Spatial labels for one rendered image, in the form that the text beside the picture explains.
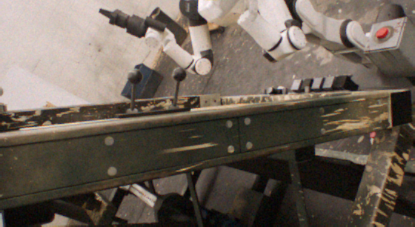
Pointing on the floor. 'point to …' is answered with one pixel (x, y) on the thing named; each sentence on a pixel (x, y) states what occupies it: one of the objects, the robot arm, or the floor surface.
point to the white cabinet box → (33, 92)
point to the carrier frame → (321, 183)
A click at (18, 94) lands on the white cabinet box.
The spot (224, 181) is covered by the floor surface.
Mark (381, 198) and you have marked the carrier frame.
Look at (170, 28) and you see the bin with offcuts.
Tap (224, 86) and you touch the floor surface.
